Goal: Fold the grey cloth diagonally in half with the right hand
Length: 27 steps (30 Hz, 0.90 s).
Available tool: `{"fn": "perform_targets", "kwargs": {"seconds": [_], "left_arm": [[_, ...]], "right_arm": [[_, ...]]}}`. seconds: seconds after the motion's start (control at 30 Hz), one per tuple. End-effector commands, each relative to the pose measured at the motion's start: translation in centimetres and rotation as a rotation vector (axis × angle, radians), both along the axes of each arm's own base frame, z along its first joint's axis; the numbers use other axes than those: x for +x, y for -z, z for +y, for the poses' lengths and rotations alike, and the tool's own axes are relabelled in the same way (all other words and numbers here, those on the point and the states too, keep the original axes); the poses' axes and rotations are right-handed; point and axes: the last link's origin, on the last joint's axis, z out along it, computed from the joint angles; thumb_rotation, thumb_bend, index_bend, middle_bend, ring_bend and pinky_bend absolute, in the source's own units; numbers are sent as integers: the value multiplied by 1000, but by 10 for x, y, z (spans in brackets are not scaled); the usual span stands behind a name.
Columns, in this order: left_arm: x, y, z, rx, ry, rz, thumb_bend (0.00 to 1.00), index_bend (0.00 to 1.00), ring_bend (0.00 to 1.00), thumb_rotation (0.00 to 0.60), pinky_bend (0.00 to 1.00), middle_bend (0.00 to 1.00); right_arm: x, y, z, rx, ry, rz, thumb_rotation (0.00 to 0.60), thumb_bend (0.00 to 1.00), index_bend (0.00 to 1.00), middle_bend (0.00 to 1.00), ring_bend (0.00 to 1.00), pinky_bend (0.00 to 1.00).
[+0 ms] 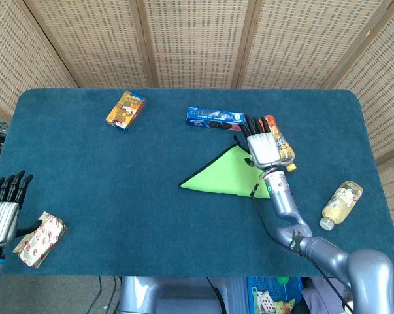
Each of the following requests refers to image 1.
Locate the grey green cleaning cloth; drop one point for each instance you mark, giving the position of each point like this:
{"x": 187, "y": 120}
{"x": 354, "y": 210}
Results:
{"x": 226, "y": 176}

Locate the green ball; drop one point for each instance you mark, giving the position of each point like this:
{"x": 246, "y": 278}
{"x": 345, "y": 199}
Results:
{"x": 282, "y": 280}

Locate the playing cards pack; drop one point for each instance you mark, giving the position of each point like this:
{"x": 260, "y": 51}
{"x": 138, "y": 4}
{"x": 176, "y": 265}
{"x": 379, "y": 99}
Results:
{"x": 265, "y": 301}

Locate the blue carpet table cover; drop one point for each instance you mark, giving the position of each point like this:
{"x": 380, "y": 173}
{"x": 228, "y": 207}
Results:
{"x": 118, "y": 183}

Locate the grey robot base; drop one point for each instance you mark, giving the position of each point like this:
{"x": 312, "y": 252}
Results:
{"x": 170, "y": 294}

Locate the red white patterned snack packet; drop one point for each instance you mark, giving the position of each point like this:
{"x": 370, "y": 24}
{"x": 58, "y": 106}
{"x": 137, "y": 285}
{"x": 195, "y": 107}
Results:
{"x": 40, "y": 240}

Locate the blue cookie box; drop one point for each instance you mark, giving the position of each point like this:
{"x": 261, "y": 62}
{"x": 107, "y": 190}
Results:
{"x": 213, "y": 119}

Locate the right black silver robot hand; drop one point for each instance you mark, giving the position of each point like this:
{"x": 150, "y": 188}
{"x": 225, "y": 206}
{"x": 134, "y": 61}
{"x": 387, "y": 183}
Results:
{"x": 263, "y": 148}

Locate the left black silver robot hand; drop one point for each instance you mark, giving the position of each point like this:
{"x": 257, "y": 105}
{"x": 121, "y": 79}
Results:
{"x": 0, "y": 222}

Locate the orange yellow carton box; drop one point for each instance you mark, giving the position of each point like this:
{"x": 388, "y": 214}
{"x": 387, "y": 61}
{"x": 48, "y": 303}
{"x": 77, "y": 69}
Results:
{"x": 126, "y": 111}

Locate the pale yellow drink bottle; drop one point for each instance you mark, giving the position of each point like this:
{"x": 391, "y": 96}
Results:
{"x": 342, "y": 204}

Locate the purple cloth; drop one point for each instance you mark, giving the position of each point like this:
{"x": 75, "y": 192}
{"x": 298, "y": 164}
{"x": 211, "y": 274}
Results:
{"x": 321, "y": 289}

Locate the orange label drink bottle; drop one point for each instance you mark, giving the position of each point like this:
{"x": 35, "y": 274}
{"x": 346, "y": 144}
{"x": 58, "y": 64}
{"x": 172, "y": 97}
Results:
{"x": 286, "y": 150}

